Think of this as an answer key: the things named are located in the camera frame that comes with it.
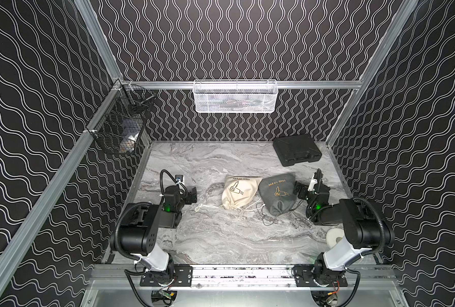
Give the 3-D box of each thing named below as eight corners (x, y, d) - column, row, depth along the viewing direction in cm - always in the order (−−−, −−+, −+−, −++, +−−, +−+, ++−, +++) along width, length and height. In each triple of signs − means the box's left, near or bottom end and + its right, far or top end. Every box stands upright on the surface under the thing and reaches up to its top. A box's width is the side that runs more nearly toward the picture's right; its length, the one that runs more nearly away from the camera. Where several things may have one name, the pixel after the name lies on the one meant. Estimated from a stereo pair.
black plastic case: (283, 168, 110) (286, 161, 105) (270, 142, 123) (272, 135, 118) (318, 161, 113) (323, 154, 108) (302, 137, 126) (305, 129, 122)
